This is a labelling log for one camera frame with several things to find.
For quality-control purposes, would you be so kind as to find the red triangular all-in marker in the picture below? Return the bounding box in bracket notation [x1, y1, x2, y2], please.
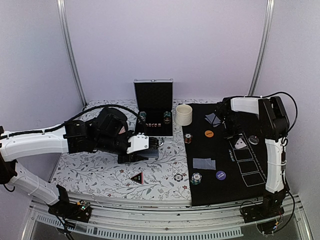
[130, 172, 144, 185]

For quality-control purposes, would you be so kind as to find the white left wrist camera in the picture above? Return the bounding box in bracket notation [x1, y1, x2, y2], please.
[126, 134, 149, 154]

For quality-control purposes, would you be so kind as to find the single blue ten chip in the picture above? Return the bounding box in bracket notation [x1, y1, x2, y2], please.
[174, 174, 183, 182]

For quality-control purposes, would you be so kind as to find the red patterned bowl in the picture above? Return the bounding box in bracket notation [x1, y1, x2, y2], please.
[118, 126, 126, 135]

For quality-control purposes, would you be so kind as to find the aluminium frame post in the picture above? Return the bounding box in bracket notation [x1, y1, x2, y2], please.
[248, 0, 275, 96]
[56, 0, 87, 107]

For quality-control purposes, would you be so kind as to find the black poker mat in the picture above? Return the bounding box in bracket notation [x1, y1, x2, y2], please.
[183, 103, 269, 206]

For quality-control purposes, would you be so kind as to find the row of red dice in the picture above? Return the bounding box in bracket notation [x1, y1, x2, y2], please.
[146, 123, 162, 128]

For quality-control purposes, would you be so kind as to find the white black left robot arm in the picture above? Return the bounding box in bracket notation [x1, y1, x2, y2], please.
[0, 104, 160, 217]

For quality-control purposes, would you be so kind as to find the white ceramic cup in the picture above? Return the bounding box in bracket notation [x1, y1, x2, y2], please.
[174, 104, 193, 126]

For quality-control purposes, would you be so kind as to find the blue playing card deck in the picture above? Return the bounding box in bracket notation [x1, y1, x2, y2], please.
[143, 149, 159, 159]

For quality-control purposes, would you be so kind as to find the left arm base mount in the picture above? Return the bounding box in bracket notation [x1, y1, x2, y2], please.
[48, 184, 92, 223]

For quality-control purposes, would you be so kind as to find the orange big blind button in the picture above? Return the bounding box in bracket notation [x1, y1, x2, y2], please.
[204, 130, 214, 138]

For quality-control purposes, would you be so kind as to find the aluminium poker chip case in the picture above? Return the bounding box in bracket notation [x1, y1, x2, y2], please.
[133, 78, 173, 139]

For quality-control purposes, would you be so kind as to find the clear dealer button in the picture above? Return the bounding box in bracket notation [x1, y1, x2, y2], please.
[248, 135, 260, 145]

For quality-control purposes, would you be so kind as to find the red black moved chip stack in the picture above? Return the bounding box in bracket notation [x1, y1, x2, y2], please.
[184, 133, 193, 144]

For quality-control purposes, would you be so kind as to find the right aluminium frame post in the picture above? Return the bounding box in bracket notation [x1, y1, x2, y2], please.
[248, 0, 275, 96]

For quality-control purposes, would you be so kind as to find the blue green moved chip stack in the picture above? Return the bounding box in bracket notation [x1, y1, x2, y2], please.
[190, 172, 202, 185]

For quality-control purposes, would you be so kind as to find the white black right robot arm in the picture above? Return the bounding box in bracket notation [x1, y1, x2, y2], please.
[213, 91, 298, 194]

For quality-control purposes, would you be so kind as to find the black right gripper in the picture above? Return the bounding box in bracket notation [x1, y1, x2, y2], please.
[222, 112, 245, 145]

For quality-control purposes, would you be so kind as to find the left aluminium frame post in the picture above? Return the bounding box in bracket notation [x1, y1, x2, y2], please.
[56, 0, 87, 107]

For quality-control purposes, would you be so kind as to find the floral table cloth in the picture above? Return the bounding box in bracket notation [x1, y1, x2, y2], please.
[49, 98, 238, 201]

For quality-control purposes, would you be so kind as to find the purple small blind button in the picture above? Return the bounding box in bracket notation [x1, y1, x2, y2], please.
[215, 170, 227, 181]

